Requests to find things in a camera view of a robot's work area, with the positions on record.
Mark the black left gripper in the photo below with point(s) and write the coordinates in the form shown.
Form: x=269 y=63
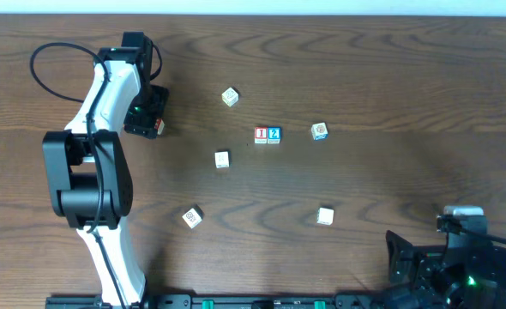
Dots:
x=146 y=124

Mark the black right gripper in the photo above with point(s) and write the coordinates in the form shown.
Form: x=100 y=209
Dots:
x=413 y=263

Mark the red letter A block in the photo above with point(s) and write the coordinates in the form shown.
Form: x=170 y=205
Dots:
x=159 y=126

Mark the red letter I block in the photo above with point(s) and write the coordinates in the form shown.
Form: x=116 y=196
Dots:
x=261 y=135

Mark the blue number 2 block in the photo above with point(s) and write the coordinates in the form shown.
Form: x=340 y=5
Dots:
x=274 y=135

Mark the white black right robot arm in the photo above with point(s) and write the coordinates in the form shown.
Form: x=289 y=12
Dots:
x=468 y=271

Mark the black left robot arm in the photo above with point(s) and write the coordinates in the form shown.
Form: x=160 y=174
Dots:
x=88 y=176

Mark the white block near right arm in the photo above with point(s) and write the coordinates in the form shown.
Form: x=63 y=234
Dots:
x=325 y=216

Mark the yellow-edged white block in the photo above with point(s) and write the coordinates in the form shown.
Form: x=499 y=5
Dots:
x=230 y=96

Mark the plain white block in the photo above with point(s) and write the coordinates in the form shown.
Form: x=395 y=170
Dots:
x=222 y=159

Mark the white block black pattern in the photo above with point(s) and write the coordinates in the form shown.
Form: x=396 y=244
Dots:
x=193 y=216

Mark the blue-edged picture block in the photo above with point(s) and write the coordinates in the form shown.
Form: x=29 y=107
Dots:
x=319 y=131

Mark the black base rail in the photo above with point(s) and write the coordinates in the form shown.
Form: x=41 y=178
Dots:
x=187 y=301

